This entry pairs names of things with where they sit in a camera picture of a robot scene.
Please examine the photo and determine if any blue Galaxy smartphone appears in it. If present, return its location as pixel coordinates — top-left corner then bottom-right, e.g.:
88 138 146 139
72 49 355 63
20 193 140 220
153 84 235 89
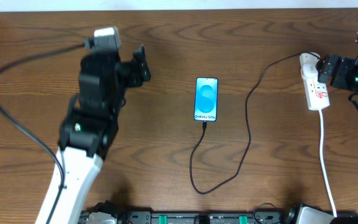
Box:
194 77 219 122

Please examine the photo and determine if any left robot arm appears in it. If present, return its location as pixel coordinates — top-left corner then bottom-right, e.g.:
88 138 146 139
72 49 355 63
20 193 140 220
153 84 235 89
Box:
36 46 150 223

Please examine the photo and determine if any black USB charging cable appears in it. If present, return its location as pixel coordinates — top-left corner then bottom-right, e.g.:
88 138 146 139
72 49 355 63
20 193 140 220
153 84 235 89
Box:
188 52 321 195

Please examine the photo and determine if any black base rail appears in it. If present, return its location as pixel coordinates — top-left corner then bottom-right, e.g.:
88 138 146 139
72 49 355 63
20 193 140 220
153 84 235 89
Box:
78 202 358 224

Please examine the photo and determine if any white power strip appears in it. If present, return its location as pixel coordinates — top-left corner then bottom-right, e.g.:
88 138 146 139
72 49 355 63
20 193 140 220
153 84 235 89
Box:
303 78 330 111

